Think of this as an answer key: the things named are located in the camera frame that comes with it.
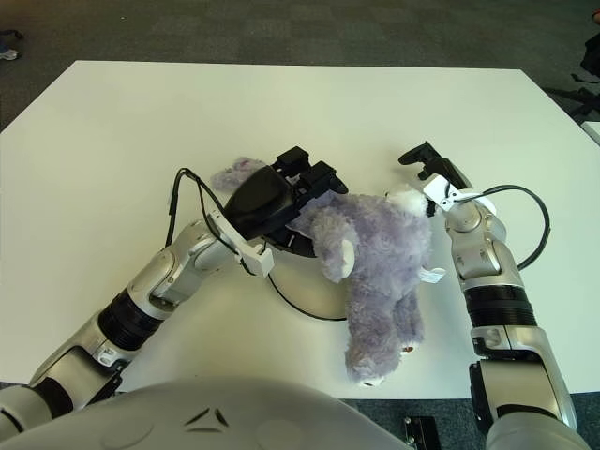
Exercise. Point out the black office chair base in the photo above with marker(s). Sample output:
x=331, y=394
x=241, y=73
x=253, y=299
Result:
x=13, y=34

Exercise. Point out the white sneaker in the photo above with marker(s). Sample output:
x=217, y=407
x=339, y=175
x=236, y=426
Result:
x=9, y=55

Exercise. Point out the silver robot torso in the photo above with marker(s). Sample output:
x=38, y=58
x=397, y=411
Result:
x=234, y=412

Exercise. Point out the black bracket with screws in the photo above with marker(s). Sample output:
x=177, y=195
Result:
x=422, y=431

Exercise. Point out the purple plush bunny doll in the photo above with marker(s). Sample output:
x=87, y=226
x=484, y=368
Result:
x=384, y=244

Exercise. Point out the white side table edge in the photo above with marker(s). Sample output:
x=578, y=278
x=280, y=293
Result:
x=595, y=132

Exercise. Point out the white plate with black rim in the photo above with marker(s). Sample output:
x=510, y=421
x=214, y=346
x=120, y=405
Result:
x=304, y=293

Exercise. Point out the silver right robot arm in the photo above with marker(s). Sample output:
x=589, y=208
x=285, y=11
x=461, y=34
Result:
x=487, y=262

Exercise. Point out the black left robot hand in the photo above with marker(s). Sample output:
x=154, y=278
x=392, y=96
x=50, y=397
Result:
x=262, y=201

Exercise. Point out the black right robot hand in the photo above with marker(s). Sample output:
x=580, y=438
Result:
x=450, y=169

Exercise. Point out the black tripod stand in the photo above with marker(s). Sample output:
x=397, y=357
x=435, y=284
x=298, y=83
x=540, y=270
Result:
x=593, y=56

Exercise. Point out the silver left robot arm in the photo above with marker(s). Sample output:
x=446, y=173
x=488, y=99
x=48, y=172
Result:
x=178, y=272

